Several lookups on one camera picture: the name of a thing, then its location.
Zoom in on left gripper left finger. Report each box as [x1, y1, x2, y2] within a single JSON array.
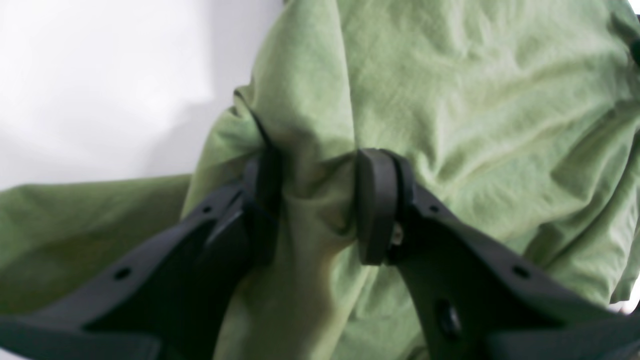
[[1, 147, 282, 360]]

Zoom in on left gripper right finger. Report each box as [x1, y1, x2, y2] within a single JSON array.
[[355, 148, 640, 360]]

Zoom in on olive green T-shirt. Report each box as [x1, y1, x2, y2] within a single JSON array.
[[1, 0, 639, 360]]

